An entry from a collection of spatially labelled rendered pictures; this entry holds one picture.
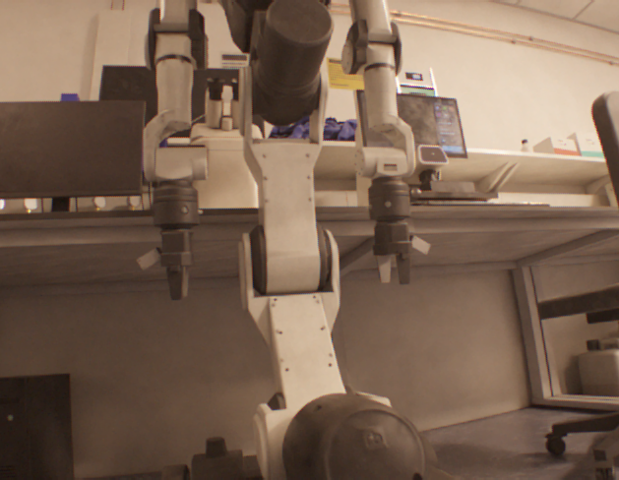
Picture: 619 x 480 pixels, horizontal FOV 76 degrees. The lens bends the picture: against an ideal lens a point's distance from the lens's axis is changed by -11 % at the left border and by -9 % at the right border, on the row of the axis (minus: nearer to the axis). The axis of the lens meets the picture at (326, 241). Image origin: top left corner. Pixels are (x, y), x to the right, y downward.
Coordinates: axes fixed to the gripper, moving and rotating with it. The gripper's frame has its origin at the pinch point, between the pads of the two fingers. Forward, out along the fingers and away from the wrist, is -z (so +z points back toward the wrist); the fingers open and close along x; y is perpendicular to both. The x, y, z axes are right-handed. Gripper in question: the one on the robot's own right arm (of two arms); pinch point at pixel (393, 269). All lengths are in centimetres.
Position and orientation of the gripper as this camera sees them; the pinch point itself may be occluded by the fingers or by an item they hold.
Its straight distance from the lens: 93.9
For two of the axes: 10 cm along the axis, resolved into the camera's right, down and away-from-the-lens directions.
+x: -2.4, 0.6, 9.7
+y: -9.7, 0.4, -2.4
